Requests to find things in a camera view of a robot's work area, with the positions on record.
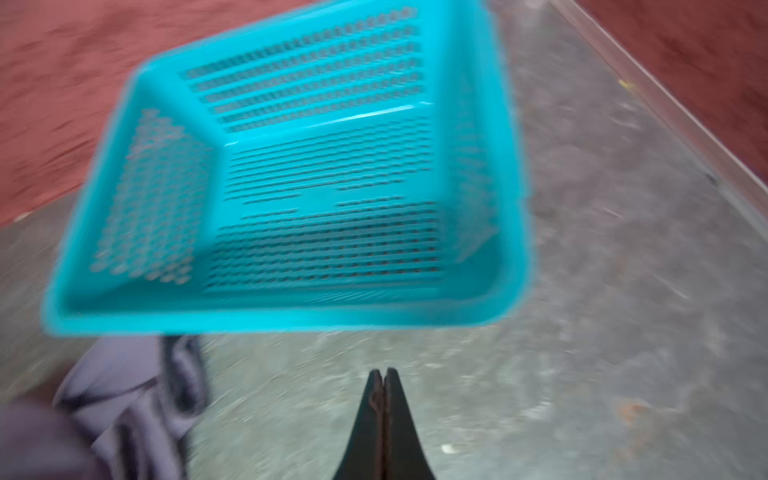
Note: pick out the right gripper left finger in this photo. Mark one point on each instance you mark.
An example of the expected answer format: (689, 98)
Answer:
(363, 456)

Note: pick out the purple trousers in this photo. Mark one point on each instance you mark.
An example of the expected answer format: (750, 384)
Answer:
(124, 410)

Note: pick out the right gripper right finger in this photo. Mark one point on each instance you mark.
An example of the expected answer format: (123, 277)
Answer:
(403, 456)

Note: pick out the teal plastic basket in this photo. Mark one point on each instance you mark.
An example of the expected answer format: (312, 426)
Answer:
(351, 165)

